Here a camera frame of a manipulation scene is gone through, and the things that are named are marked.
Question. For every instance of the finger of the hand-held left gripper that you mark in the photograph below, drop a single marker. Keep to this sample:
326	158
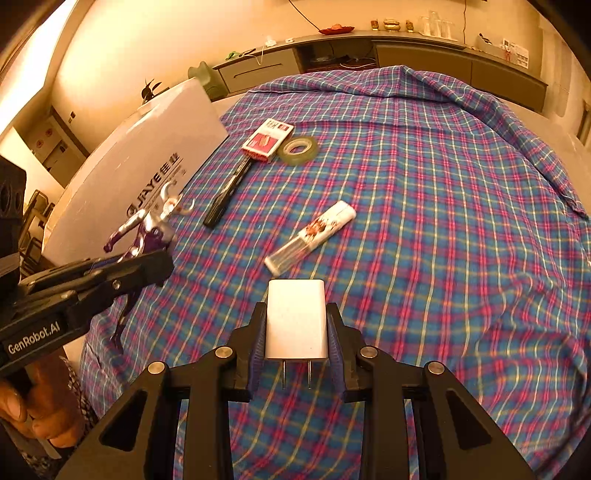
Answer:
147	272
104	264

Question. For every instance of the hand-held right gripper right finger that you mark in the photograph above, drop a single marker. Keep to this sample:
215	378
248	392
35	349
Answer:
334	350

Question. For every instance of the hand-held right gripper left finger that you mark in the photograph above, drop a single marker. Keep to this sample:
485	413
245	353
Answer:
258	350

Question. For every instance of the purple silver action figure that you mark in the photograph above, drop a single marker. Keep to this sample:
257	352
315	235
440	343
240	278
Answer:
152	226

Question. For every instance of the white plug charger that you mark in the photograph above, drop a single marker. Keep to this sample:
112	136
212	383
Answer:
295	318

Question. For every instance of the large white cardboard box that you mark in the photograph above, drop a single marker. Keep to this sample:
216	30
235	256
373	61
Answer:
138	147

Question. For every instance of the green plastic container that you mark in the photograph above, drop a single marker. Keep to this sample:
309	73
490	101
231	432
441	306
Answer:
207	78

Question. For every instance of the person's left hand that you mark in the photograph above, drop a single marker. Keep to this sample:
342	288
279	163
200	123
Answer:
46	406

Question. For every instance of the black marker pen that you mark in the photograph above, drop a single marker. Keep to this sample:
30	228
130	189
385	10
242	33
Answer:
226	194

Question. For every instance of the white printed refill tube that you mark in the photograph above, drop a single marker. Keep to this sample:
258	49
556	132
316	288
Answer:
318	228

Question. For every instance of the blue pink plaid cloth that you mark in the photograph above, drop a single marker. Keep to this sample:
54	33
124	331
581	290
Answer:
438	230

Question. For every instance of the red card box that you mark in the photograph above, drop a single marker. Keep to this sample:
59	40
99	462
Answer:
265	141

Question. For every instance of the clear tape roll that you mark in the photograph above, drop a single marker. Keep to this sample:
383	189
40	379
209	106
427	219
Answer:
284	155

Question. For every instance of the small potted plant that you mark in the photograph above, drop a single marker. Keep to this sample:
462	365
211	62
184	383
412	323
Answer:
151	90

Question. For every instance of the red dish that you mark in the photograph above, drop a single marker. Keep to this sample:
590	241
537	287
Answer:
336	29

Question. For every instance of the long grey sideboard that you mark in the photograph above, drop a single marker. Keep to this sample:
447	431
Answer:
415	53

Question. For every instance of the gold ornaments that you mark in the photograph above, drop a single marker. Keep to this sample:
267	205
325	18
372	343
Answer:
391	25

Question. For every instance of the clear glass vessels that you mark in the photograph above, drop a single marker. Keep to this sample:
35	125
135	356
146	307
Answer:
438	26

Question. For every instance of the white desk organizer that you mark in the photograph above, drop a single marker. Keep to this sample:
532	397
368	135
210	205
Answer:
503	50

